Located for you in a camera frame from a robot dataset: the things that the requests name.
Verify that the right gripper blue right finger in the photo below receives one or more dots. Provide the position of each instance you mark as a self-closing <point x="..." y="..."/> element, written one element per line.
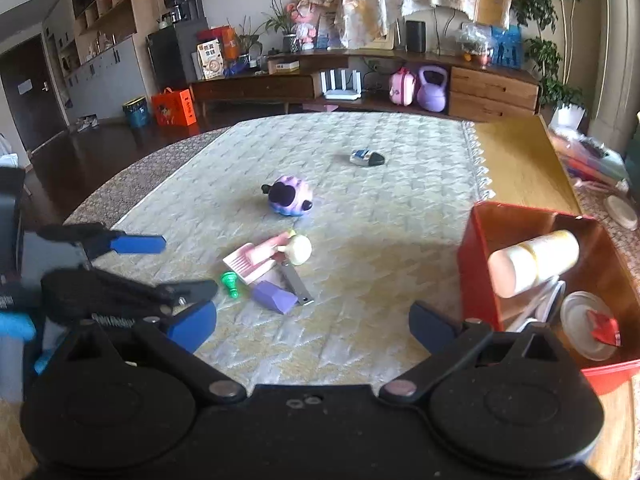
<point x="433" y="330"/>

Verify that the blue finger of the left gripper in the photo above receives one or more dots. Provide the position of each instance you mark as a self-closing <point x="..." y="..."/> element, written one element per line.
<point x="126" y="244"/>
<point x="187" y="292"/>

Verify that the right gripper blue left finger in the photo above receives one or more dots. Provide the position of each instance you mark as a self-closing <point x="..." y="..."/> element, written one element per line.
<point x="192" y="326"/>

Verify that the purple eraser block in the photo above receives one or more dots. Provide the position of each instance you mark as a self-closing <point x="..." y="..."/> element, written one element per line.
<point x="273" y="297"/>

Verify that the white yellow cylindrical bottle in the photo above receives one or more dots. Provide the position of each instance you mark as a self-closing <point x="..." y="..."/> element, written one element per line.
<point x="520" y="267"/>

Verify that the red snack packet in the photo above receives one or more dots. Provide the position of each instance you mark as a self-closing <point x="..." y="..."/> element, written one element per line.
<point x="604" y="328"/>

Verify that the pink tube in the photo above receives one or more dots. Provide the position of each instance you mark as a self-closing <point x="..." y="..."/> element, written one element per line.
<point x="257" y="254"/>

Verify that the silver nail clipper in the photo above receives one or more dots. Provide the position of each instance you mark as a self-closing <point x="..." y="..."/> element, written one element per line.
<point x="294" y="282"/>

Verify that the garlic bulb toy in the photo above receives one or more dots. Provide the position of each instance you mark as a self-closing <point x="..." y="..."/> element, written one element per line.
<point x="297" y="249"/>

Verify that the blue tin bucket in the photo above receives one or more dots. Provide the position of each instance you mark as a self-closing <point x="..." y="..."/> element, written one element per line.
<point x="137" y="112"/>

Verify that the purple sheep toy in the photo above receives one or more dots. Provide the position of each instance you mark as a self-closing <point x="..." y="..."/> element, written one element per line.
<point x="289" y="196"/>

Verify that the round metal tin lid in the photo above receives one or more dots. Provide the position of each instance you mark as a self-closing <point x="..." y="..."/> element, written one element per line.
<point x="577" y="326"/>

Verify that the orange gift bag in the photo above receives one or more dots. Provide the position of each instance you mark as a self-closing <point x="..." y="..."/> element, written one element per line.
<point x="173" y="108"/>

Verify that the orange metal storage box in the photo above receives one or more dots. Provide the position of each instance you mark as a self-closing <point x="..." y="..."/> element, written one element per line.
<point x="599" y="270"/>

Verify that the small black silver gadget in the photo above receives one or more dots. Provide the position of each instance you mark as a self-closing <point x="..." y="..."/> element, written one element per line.
<point x="366" y="158"/>

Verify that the black mini fridge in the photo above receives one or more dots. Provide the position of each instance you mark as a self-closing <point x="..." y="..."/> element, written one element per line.
<point x="170" y="50"/>

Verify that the white round lid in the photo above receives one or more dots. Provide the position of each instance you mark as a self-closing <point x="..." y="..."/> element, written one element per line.
<point x="621" y="212"/>

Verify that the stack of colourful folders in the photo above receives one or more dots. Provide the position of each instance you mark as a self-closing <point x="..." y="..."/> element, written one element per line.
<point x="588" y="159"/>

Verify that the purple kettlebell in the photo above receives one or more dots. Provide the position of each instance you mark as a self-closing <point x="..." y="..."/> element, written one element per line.
<point x="432" y="97"/>

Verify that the wooden tv cabinet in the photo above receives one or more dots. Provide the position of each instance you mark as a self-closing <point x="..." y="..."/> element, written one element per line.
<point x="473" y="92"/>

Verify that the pink toy suitcase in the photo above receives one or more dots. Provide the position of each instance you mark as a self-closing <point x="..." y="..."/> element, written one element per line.
<point x="402" y="87"/>

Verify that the white wifi router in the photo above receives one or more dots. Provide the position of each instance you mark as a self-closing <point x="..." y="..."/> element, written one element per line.
<point x="341" y="85"/>

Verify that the pink doll figurine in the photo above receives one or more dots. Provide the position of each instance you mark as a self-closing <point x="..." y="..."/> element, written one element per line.
<point x="303" y="13"/>

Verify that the black cylindrical speaker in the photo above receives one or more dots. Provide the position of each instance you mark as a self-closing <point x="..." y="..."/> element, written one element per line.
<point x="415" y="36"/>

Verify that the potted green plant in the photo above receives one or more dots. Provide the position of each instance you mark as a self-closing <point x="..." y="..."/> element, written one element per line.
<point x="549" y="50"/>

